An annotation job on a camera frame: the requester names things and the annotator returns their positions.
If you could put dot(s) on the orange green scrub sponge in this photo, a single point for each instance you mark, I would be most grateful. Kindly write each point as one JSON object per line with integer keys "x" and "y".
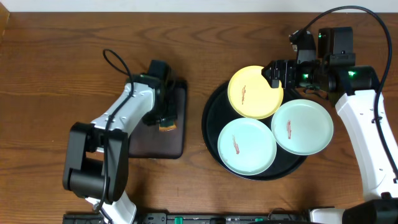
{"x": 167, "y": 126}

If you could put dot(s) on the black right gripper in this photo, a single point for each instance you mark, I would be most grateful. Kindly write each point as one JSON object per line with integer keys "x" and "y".
{"x": 289, "y": 65}

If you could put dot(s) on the round black serving tray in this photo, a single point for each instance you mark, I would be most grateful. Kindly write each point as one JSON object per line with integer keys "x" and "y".
{"x": 217, "y": 113}

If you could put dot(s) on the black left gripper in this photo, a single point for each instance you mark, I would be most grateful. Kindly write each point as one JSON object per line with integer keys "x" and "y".
{"x": 168, "y": 118}

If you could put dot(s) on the yellow plate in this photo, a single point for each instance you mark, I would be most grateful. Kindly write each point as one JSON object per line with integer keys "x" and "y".
{"x": 251, "y": 96}

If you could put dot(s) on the mint plate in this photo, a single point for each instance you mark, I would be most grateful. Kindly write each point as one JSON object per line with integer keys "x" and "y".
{"x": 247, "y": 146}
{"x": 302, "y": 127}

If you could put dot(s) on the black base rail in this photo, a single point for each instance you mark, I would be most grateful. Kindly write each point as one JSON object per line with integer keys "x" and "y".
{"x": 163, "y": 218}

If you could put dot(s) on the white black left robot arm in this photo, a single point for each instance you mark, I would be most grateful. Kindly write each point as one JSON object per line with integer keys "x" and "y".
{"x": 96, "y": 164}

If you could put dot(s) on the dark rectangular sponge tray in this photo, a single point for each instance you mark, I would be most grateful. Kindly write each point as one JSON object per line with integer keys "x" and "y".
{"x": 152, "y": 142}

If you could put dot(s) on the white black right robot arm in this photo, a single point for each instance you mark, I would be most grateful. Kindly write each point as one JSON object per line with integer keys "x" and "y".
{"x": 354, "y": 92}

